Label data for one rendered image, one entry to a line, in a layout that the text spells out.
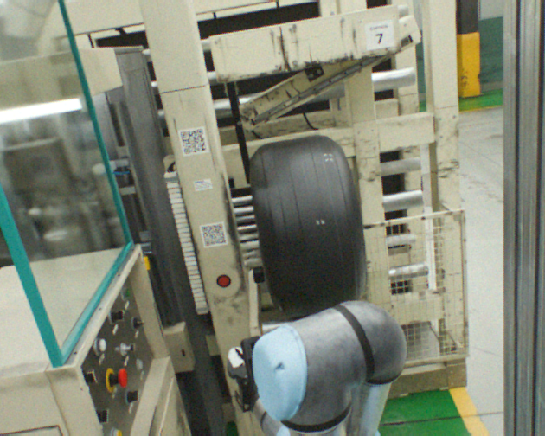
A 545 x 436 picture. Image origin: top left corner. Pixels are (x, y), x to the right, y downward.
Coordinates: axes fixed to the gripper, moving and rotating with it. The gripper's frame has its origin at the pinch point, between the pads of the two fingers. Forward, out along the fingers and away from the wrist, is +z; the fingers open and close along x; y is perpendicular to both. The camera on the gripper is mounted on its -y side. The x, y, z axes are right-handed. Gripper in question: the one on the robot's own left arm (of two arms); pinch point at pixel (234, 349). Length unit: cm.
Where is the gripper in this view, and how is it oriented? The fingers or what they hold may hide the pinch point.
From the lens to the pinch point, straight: 123.1
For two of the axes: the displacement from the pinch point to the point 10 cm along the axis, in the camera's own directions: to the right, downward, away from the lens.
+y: 0.4, 9.6, 2.8
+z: -4.0, -2.4, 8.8
